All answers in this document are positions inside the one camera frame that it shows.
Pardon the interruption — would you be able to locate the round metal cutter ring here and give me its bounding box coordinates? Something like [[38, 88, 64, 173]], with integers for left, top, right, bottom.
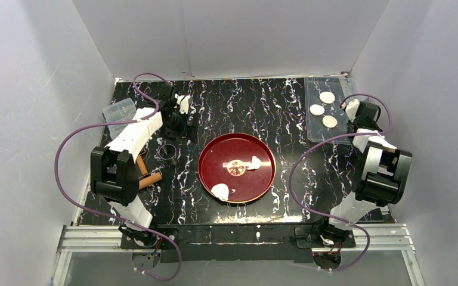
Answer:
[[159, 144, 178, 163]]

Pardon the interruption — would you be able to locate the red round lacquer plate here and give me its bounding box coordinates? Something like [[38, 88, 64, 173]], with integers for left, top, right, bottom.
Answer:
[[198, 133, 276, 204]]

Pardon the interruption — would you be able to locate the wooden double-ended pastry roller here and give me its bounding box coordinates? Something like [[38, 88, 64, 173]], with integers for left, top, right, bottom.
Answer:
[[136, 156, 163, 190]]

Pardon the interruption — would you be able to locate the white dough lump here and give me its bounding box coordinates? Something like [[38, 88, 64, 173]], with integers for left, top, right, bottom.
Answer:
[[246, 156, 262, 170]]

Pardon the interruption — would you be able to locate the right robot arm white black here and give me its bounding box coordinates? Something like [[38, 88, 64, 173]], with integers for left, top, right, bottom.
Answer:
[[329, 99, 413, 231]]

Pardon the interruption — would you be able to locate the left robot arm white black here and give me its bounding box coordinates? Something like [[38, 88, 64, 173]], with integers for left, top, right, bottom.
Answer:
[[91, 84, 199, 231]]

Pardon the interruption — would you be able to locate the round dumpling wrapper near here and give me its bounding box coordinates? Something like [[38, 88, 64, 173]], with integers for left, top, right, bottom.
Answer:
[[322, 116, 338, 128]]

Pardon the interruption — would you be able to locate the round dumpling wrapper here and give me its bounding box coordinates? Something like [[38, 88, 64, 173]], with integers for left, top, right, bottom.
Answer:
[[322, 116, 338, 128], [309, 104, 325, 116], [319, 91, 336, 104]]

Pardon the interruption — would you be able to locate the round dumpling wrapper far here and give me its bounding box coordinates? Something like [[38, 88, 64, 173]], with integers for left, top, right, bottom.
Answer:
[[319, 91, 336, 104]]

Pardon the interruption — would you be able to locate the round dumpling wrapper left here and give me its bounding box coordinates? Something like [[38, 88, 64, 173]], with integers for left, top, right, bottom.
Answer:
[[309, 104, 325, 116]]

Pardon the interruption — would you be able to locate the clear acrylic tray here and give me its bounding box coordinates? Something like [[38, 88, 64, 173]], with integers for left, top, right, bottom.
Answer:
[[304, 77, 354, 142]]

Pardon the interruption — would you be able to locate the clear plastic compartment box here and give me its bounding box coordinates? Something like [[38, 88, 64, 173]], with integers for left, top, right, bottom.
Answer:
[[102, 98, 137, 139]]

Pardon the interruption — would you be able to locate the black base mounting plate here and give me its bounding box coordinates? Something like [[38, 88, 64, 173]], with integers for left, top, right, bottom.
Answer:
[[118, 223, 356, 264]]

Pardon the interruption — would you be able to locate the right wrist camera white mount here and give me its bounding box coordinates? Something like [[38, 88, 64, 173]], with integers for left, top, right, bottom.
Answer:
[[341, 99, 360, 122]]

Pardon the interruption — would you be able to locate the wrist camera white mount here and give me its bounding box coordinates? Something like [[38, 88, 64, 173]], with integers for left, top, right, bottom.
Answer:
[[341, 99, 360, 122], [175, 94, 192, 114]]

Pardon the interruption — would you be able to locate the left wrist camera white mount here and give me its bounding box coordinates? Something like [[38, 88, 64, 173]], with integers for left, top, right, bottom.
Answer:
[[175, 94, 192, 114]]

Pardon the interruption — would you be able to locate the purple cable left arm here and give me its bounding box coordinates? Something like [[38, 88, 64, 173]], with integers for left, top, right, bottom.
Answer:
[[53, 72, 183, 282]]

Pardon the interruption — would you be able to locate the aluminium frame rail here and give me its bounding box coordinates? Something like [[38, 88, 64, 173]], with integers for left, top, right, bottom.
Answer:
[[50, 223, 424, 285]]

